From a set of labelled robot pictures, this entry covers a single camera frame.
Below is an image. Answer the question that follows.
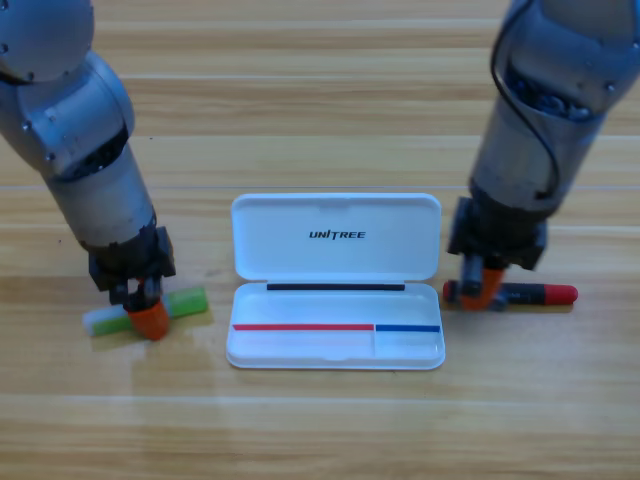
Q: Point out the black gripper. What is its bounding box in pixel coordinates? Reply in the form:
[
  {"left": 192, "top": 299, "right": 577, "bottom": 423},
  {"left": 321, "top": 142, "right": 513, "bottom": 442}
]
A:
[
  {"left": 82, "top": 225, "right": 177, "bottom": 343},
  {"left": 446, "top": 195, "right": 550, "bottom": 314}
]

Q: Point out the green highlighter pen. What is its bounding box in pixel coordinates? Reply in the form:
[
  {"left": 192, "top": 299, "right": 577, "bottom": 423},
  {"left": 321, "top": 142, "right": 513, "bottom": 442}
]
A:
[{"left": 82, "top": 285, "right": 210, "bottom": 338}]

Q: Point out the red and black marker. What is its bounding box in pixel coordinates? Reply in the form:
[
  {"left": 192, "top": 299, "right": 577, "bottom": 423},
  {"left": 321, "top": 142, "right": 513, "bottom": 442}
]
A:
[{"left": 442, "top": 279, "right": 580, "bottom": 310}]

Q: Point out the white Unitree pencil case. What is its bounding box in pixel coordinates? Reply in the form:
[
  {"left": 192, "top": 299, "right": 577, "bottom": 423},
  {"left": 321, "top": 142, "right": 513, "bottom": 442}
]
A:
[{"left": 225, "top": 192, "right": 447, "bottom": 372}]

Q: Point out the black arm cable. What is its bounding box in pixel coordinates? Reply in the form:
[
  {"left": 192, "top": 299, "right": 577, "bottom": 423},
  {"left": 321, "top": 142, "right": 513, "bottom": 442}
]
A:
[{"left": 489, "top": 0, "right": 560, "bottom": 200}]

